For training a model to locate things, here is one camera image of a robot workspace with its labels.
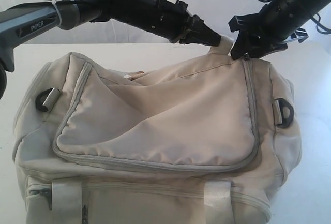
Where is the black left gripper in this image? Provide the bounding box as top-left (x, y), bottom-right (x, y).
top-left (139, 0), bottom-right (222, 46)

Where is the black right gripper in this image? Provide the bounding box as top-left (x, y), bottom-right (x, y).
top-left (229, 4), bottom-right (309, 60)

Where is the white backdrop curtain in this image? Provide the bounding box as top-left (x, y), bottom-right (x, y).
top-left (1, 0), bottom-right (330, 48)

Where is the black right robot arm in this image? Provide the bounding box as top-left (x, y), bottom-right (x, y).
top-left (229, 0), bottom-right (330, 59)

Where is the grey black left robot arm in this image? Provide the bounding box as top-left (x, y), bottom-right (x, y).
top-left (1, 0), bottom-right (221, 92)

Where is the beige duffel bag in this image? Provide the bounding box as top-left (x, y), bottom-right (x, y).
top-left (13, 38), bottom-right (302, 223)

